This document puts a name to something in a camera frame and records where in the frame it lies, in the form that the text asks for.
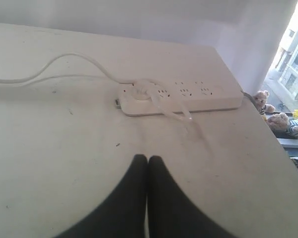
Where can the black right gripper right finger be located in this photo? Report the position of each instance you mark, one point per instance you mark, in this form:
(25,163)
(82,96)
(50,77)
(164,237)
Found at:
(171,213)

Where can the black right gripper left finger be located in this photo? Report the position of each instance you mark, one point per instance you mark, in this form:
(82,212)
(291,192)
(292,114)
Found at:
(122,213)

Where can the white power strip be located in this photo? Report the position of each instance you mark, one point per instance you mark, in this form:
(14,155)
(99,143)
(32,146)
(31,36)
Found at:
(197,96)

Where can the white round plug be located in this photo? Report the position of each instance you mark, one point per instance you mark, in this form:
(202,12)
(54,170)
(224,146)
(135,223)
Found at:
(140,90)

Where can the lower striped teddy bear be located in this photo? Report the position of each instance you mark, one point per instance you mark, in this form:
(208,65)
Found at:
(282,124)

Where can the upper brown teddy bear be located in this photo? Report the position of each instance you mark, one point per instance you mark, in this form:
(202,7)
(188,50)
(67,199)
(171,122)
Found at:
(260,99)

